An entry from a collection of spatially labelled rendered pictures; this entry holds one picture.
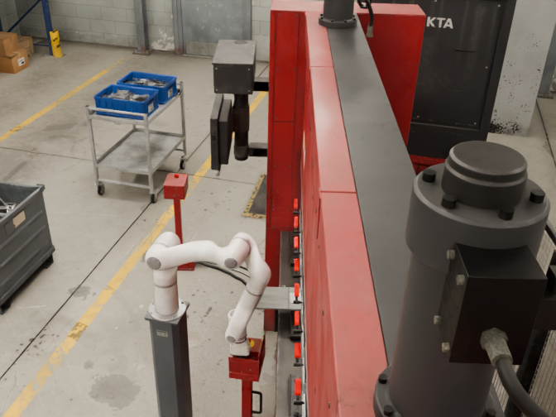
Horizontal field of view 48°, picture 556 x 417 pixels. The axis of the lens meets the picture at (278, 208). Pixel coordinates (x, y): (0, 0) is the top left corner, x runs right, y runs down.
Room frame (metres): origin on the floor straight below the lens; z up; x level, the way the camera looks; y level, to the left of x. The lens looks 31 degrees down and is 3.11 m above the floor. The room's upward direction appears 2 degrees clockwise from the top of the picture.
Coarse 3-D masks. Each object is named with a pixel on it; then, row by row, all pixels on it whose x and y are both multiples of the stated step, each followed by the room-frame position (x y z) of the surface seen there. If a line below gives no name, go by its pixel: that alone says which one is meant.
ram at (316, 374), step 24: (312, 168) 2.20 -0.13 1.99; (312, 192) 2.10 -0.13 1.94; (312, 216) 2.00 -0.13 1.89; (312, 240) 1.91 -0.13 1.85; (312, 264) 1.82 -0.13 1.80; (312, 288) 1.74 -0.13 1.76; (312, 312) 1.66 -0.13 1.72; (312, 336) 1.58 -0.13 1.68; (312, 360) 1.51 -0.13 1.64; (312, 384) 1.44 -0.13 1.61; (312, 408) 1.37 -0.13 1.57
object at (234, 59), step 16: (224, 48) 3.93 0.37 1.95; (240, 48) 3.94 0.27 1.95; (224, 64) 3.63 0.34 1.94; (240, 64) 3.63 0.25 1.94; (224, 80) 3.63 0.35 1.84; (240, 80) 3.63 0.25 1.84; (240, 96) 4.03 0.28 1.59; (240, 112) 4.02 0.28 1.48; (240, 128) 4.02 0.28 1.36; (240, 144) 4.03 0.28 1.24; (240, 160) 4.03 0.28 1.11
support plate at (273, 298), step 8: (272, 288) 2.70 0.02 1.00; (280, 288) 2.71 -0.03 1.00; (288, 288) 2.71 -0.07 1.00; (264, 296) 2.63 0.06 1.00; (272, 296) 2.63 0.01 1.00; (280, 296) 2.64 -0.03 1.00; (264, 304) 2.56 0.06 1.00; (272, 304) 2.56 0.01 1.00; (280, 304) 2.57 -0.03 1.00; (296, 304) 2.57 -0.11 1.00
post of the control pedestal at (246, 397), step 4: (244, 380) 2.43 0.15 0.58; (244, 384) 2.43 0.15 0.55; (248, 384) 2.43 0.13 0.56; (252, 384) 2.47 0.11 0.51; (244, 388) 2.43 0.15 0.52; (248, 388) 2.43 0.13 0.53; (252, 388) 2.47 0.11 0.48; (244, 392) 2.43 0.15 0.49; (248, 392) 2.43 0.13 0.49; (244, 396) 2.43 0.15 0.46; (248, 396) 2.43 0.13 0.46; (244, 400) 2.43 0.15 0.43; (248, 400) 2.43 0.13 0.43; (244, 404) 2.43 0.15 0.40; (248, 404) 2.43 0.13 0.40; (244, 408) 2.43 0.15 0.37; (248, 408) 2.43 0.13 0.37; (244, 412) 2.43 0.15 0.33; (248, 412) 2.43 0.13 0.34; (244, 416) 2.43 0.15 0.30; (248, 416) 2.43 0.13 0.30
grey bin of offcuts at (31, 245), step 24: (0, 192) 4.36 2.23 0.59; (24, 192) 4.30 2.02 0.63; (0, 216) 4.37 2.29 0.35; (24, 216) 4.00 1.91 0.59; (0, 240) 3.71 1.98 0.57; (24, 240) 3.95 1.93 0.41; (48, 240) 4.22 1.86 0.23; (0, 264) 3.65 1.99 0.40; (24, 264) 3.88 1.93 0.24; (48, 264) 4.20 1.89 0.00; (0, 288) 3.59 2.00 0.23; (0, 312) 3.56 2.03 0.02
